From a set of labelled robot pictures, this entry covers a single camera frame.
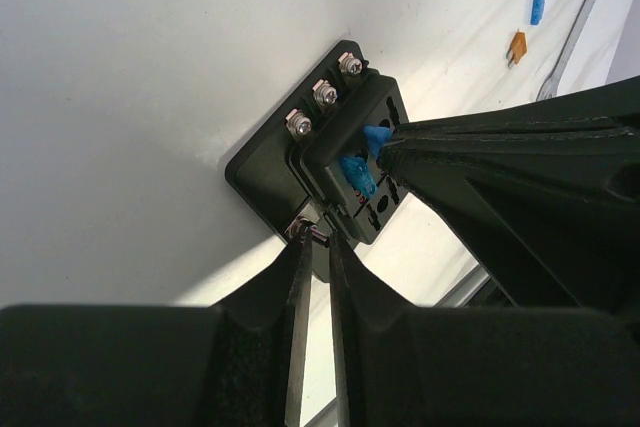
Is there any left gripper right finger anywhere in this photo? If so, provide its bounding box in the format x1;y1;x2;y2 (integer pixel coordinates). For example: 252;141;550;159
329;235;639;426

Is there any blue fuse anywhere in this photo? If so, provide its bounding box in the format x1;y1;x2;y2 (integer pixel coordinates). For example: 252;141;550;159
339;156;377;199
529;0;546;26
363;126;392;158

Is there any orange fuse lower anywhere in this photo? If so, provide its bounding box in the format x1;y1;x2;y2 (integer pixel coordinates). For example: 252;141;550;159
506;31;528;69

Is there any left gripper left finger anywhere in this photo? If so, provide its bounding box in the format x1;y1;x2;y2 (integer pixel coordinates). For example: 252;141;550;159
1;229;313;426

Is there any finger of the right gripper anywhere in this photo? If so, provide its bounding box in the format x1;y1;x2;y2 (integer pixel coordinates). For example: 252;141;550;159
378;78;639;307

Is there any blue fuse on table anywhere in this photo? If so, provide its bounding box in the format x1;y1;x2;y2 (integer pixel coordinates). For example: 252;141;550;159
529;0;546;26

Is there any black fuse box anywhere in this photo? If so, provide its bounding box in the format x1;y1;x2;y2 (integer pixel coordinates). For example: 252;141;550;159
225;40;408;244

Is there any silver wrench right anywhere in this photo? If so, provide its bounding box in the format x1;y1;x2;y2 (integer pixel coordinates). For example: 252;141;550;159
536;0;597;102

